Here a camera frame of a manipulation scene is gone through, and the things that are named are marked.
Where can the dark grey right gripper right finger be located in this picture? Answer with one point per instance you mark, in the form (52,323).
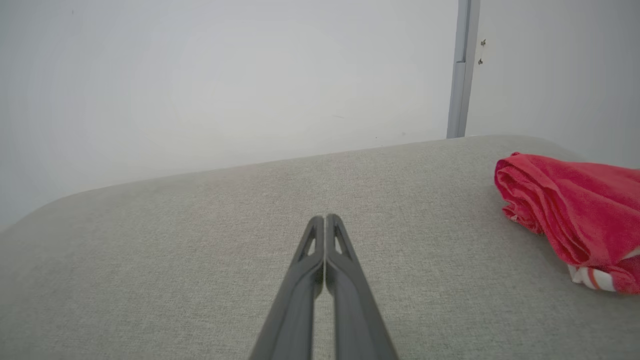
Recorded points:
(352,305)

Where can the grey fabric sofa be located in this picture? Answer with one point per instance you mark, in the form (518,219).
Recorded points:
(175,260)

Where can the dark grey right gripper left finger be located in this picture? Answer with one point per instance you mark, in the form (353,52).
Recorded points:
(295,300)

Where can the grey wall trim post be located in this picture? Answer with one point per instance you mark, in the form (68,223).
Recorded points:
(462,70)

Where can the red Bulls 23 jersey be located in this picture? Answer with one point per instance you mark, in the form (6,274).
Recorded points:
(575,210)

